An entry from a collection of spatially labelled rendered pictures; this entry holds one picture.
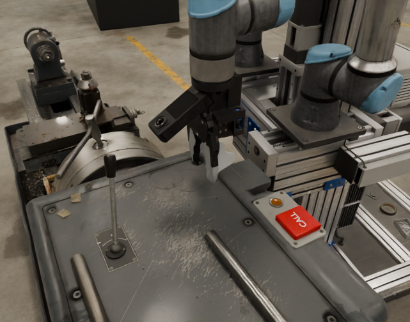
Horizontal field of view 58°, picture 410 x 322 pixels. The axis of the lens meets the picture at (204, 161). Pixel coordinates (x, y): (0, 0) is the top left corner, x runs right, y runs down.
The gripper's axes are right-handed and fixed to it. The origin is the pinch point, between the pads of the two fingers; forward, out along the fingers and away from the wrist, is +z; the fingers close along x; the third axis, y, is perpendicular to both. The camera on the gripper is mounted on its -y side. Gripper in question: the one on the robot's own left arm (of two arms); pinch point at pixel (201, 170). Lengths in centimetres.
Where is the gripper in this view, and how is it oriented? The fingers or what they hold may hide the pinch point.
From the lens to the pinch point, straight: 74.8
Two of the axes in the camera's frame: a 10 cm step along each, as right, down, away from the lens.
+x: -4.8, -5.4, 7.0
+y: 8.8, -2.9, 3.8
